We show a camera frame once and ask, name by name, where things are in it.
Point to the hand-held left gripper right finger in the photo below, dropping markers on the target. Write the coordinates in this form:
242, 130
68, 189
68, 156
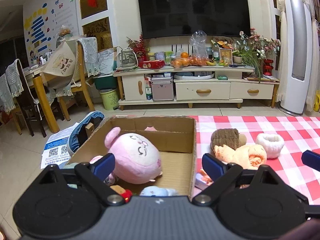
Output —
212, 166

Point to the glass electric kettle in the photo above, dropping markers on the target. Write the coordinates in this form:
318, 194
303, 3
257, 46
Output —
127, 58

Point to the plastic bag of bread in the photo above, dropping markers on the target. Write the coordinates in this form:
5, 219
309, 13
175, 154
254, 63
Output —
64, 31

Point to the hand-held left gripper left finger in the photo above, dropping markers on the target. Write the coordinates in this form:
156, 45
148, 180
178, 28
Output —
103, 166

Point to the red berry branches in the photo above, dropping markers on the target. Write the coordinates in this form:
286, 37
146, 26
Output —
138, 47

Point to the dried flower bouquet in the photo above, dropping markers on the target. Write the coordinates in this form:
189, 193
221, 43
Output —
265, 43

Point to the wall poster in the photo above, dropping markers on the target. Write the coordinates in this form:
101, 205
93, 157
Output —
40, 27

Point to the green bottle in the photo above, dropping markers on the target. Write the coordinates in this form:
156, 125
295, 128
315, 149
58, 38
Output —
216, 53

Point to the light green trash bin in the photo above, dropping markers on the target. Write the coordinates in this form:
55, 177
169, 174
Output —
110, 100

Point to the black television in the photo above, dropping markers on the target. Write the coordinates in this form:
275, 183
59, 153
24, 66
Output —
192, 10

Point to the orange fluffy plush toy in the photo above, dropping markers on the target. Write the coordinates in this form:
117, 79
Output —
245, 157

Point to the bananas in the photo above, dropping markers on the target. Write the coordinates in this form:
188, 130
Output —
210, 63

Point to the yellow bear plush toy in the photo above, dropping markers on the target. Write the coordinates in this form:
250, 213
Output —
121, 193

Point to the light wooden chair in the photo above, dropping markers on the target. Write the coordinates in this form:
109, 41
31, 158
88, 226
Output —
80, 90

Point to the small green box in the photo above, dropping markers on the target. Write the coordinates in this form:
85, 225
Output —
222, 78

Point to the white and blue leaflet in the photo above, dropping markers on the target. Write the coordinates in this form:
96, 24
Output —
53, 150

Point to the blue slipper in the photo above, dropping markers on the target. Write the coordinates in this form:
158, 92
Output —
75, 135

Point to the small picture frame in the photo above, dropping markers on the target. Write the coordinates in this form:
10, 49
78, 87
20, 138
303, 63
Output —
226, 57

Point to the sleeved paper sheet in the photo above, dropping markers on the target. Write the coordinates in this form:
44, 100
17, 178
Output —
106, 61

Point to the green printed cardboard box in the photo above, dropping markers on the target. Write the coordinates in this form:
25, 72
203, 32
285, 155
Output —
175, 165

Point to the red flat box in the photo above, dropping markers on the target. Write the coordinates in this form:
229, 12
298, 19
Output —
151, 64

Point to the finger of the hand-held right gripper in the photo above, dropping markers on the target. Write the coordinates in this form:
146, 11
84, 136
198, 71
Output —
311, 160

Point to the pink storage box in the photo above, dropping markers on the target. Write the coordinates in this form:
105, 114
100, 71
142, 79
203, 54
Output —
162, 90

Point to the dark green storage bin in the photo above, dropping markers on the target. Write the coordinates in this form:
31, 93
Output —
105, 82

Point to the brown plush toy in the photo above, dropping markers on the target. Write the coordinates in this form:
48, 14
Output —
225, 137

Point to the purple tissue packet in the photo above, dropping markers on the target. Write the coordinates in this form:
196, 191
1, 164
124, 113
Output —
201, 181

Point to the cream television cabinet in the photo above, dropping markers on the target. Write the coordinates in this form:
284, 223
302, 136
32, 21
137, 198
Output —
202, 91

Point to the white oval tray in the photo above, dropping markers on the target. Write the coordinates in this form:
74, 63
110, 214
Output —
195, 75

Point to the dark wooden chair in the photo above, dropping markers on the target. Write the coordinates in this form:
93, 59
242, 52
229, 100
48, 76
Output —
27, 100

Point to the light blue plush toy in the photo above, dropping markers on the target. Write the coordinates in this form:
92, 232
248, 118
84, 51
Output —
157, 192

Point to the white standing air conditioner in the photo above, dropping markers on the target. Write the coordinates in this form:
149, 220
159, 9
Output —
297, 42

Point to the bag of oranges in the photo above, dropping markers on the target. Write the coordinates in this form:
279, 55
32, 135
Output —
187, 61

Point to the green potted plant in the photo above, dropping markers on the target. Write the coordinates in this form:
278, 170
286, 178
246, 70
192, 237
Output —
247, 57

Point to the lace chair cover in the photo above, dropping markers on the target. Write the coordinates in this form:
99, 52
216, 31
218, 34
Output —
88, 55

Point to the pink plush toy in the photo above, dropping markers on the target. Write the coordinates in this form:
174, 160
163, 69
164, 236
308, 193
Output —
135, 155

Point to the red vase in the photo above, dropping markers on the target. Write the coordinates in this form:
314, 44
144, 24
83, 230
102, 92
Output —
268, 67

